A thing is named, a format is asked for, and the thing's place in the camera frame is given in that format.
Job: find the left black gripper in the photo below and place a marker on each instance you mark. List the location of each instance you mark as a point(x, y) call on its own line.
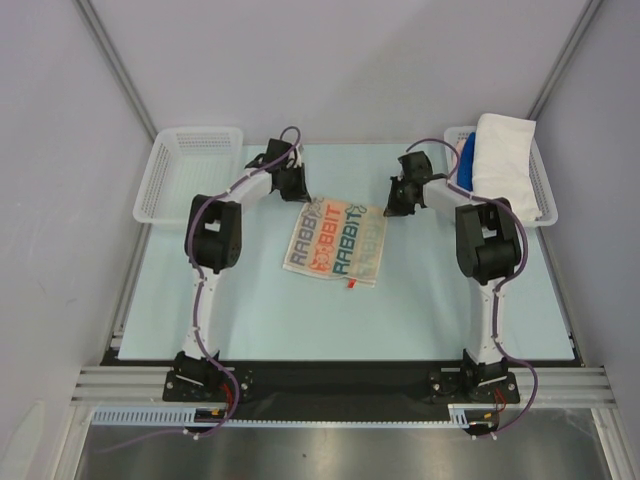
point(300, 193)

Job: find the white plastic basket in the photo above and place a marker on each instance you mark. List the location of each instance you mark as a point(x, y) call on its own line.
point(537, 173)
point(185, 162)

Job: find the right white plastic basket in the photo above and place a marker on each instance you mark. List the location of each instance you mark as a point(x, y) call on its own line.
point(537, 173)

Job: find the rabbit print towel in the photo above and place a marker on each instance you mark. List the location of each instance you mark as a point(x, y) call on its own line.
point(334, 239)

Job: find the pink towel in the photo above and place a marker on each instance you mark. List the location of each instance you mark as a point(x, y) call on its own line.
point(459, 146)

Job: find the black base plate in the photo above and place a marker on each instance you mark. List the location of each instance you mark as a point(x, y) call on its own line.
point(350, 390)

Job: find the white towel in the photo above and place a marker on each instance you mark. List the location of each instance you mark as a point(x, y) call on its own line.
point(500, 167)

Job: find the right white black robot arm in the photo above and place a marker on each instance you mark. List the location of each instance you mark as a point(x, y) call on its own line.
point(489, 253)

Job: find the blue towel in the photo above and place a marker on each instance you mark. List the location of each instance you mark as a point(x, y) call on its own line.
point(464, 173)

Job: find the white slotted cable duct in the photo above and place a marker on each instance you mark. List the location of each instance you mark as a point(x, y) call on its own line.
point(451, 416)

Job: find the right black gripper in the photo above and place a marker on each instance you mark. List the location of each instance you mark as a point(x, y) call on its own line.
point(400, 195)

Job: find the left white plastic basket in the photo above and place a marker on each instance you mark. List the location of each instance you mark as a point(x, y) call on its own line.
point(185, 162)

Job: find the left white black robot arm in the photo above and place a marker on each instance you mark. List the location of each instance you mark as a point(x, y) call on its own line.
point(213, 240)

